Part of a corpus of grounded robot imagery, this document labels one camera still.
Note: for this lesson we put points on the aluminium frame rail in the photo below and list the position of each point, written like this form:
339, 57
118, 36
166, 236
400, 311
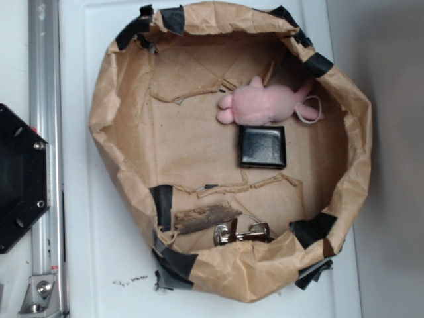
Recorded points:
48, 237

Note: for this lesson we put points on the pink plush toy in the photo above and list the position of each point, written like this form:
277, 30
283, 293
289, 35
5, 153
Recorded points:
257, 105

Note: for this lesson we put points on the small black box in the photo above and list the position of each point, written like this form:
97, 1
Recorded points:
262, 147

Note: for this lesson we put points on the metal corner bracket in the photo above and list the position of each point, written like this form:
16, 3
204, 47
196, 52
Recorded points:
41, 297

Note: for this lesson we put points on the brown wood bark piece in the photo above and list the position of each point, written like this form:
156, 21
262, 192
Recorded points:
201, 218

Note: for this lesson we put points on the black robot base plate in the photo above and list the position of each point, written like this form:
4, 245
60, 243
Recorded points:
24, 178

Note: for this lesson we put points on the brown paper bag bin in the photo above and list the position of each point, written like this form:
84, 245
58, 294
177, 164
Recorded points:
153, 119

